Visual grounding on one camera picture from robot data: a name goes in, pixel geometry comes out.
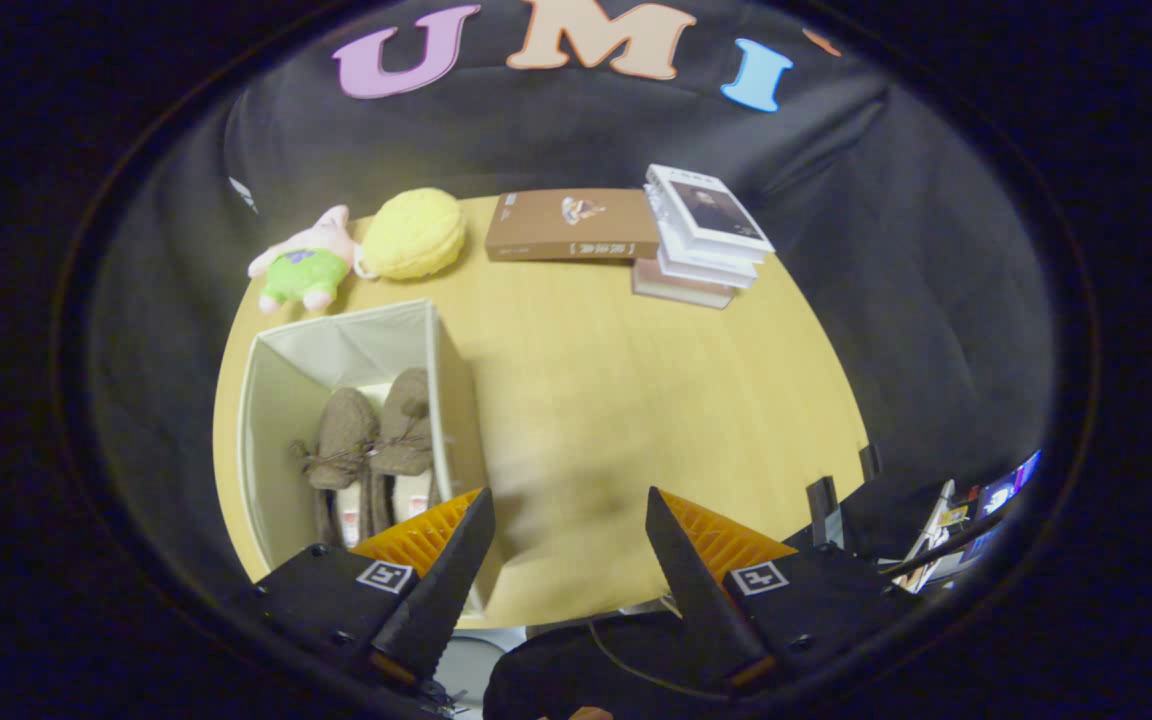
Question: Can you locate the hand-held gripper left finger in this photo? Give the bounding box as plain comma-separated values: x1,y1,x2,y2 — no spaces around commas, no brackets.
226,487,497,691

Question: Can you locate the yellow plush toy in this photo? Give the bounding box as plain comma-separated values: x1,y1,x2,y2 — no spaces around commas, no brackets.
361,187,468,281

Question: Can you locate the glowing blue screen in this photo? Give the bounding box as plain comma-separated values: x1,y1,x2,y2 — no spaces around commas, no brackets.
971,448,1044,521

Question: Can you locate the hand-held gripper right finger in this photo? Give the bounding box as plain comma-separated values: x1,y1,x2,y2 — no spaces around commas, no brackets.
644,486,925,693

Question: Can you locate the pile of cables and papers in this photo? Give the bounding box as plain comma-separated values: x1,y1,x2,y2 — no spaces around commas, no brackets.
876,480,1007,596

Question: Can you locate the white book with portrait cover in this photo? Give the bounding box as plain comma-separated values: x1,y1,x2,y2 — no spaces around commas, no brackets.
644,163,775,256

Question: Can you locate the thin dark cable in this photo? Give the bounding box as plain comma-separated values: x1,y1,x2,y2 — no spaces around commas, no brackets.
588,620,732,703

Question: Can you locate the beige fabric storage box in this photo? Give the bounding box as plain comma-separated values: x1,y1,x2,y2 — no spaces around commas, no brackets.
236,298,507,616

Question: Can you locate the pink and green plush toy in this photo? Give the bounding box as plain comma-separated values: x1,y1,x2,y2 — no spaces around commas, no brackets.
247,205,362,316

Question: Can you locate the brown fuzzy slipper shoe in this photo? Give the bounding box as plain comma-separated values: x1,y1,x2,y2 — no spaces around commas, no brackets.
289,388,384,549
368,367,440,531

